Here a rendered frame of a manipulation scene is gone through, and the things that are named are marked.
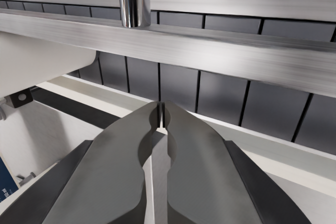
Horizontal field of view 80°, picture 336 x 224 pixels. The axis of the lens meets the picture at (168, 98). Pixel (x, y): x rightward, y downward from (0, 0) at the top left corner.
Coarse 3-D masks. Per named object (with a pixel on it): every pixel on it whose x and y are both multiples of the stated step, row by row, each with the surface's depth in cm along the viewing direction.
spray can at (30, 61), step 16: (0, 32) 14; (0, 48) 14; (16, 48) 15; (32, 48) 15; (48, 48) 16; (64, 48) 17; (80, 48) 19; (0, 64) 14; (16, 64) 14; (32, 64) 15; (48, 64) 17; (64, 64) 18; (80, 64) 20; (0, 80) 14; (16, 80) 15; (32, 80) 16; (0, 96) 15
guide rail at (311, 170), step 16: (48, 80) 22; (64, 80) 22; (80, 96) 20; (96, 96) 19; (112, 96) 19; (128, 96) 19; (112, 112) 19; (128, 112) 17; (160, 128) 16; (224, 128) 15; (240, 144) 14; (256, 144) 14; (272, 144) 14; (256, 160) 13; (272, 160) 12; (288, 160) 12; (304, 160) 12; (320, 160) 12; (288, 176) 12; (304, 176) 12; (320, 176) 11
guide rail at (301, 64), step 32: (32, 32) 11; (64, 32) 10; (96, 32) 9; (128, 32) 8; (160, 32) 7; (192, 32) 7; (224, 32) 7; (192, 64) 7; (224, 64) 6; (256, 64) 6; (288, 64) 6; (320, 64) 5
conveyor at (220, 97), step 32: (0, 0) 26; (256, 32) 13; (288, 32) 12; (320, 32) 11; (96, 64) 22; (128, 64) 20; (160, 64) 18; (160, 96) 19; (192, 96) 18; (224, 96) 16; (256, 96) 15; (288, 96) 14; (320, 96) 13; (256, 128) 16; (288, 128) 15; (320, 128) 14
